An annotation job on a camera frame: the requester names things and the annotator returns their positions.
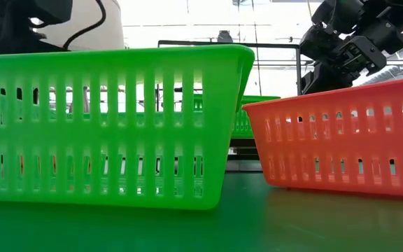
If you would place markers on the green plastic basket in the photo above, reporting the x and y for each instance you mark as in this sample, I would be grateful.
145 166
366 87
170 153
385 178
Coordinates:
117 140
257 99

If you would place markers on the wooden shelf with black frame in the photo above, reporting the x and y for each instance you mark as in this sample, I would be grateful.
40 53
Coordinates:
275 45

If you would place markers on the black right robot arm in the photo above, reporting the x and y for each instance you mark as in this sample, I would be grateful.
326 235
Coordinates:
397 14

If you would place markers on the white shade table lamp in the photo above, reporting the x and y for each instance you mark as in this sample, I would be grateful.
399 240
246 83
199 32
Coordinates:
110 28

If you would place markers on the green table mat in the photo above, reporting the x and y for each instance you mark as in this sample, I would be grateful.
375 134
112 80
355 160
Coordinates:
257 227

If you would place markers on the grey ceiling fixture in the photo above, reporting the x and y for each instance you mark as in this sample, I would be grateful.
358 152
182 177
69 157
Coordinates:
225 36

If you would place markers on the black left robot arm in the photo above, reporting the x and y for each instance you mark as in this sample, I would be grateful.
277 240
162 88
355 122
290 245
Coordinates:
5 31

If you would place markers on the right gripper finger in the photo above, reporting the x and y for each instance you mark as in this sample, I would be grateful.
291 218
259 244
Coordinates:
324 82

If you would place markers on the silver ventilation duct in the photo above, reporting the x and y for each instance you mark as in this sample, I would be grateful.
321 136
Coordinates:
397 75

